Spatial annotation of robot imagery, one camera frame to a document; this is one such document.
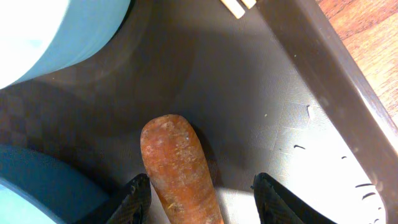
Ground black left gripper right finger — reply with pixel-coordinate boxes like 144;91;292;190
251;172;333;224

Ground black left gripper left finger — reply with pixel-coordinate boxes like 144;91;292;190
74;173;152;224

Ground orange carrot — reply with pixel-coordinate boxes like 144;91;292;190
140;114;223;224

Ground dark blue plate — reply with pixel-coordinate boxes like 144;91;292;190
1;145;109;223

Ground brown serving tray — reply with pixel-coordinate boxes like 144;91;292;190
1;1;397;223

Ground light blue bowl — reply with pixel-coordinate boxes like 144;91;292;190
1;0;134;88

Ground right wooden chopstick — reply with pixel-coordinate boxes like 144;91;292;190
241;0;256;9

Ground wooden chopstick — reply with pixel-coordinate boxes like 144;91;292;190
241;0;256;9
220;0;245;19

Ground left wooden chopstick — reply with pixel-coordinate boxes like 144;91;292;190
220;0;245;19

